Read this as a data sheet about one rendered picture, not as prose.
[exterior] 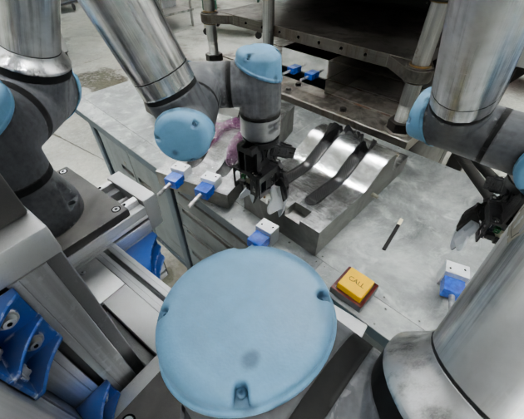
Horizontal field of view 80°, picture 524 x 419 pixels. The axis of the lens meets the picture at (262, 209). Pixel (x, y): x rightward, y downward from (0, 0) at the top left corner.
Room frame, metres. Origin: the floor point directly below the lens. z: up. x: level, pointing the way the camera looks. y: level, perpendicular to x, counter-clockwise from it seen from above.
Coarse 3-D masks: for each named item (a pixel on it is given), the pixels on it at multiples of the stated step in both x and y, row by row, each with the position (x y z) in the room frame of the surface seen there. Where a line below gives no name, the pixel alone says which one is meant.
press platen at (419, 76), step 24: (288, 0) 2.23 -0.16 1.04; (312, 0) 2.23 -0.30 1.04; (336, 0) 2.23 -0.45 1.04; (240, 24) 1.84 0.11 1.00; (288, 24) 1.69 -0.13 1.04; (312, 24) 1.69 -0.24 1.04; (336, 24) 1.69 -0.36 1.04; (360, 24) 1.69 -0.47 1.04; (384, 24) 1.69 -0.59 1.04; (408, 24) 1.69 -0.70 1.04; (336, 48) 1.44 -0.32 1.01; (360, 48) 1.36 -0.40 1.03; (384, 48) 1.34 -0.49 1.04; (408, 48) 1.34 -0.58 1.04; (408, 72) 1.12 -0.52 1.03; (432, 72) 1.11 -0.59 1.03
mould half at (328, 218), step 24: (312, 144) 0.84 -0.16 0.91; (336, 144) 0.82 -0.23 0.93; (288, 168) 0.75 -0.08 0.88; (312, 168) 0.75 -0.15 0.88; (336, 168) 0.74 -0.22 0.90; (360, 168) 0.72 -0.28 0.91; (384, 168) 0.71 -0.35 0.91; (336, 192) 0.65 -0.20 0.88; (360, 192) 0.64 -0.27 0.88; (264, 216) 0.61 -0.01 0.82; (312, 216) 0.55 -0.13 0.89; (336, 216) 0.55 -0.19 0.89; (312, 240) 0.50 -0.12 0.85
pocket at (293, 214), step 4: (296, 204) 0.60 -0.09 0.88; (288, 208) 0.58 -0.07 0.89; (292, 208) 0.59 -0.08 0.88; (296, 208) 0.60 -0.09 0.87; (300, 208) 0.59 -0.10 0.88; (304, 208) 0.58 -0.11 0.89; (288, 212) 0.58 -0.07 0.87; (292, 212) 0.59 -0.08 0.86; (296, 212) 0.59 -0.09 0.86; (300, 212) 0.59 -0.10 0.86; (304, 212) 0.58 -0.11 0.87; (308, 212) 0.57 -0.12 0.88; (288, 216) 0.56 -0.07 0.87; (292, 216) 0.57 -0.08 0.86; (296, 216) 0.57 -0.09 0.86; (300, 216) 0.57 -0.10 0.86; (304, 216) 0.57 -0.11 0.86; (296, 220) 0.55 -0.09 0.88
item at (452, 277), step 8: (448, 264) 0.43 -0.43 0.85; (456, 264) 0.43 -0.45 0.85; (440, 272) 0.43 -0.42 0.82; (448, 272) 0.41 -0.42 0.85; (456, 272) 0.41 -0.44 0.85; (464, 272) 0.41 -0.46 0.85; (440, 280) 0.41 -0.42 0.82; (448, 280) 0.39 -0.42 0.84; (456, 280) 0.39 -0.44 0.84; (464, 280) 0.39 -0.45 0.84; (440, 288) 0.38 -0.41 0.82; (448, 288) 0.37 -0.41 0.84; (456, 288) 0.37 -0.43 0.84; (448, 296) 0.36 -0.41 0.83; (456, 296) 0.36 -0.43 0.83; (448, 304) 0.34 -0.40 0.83
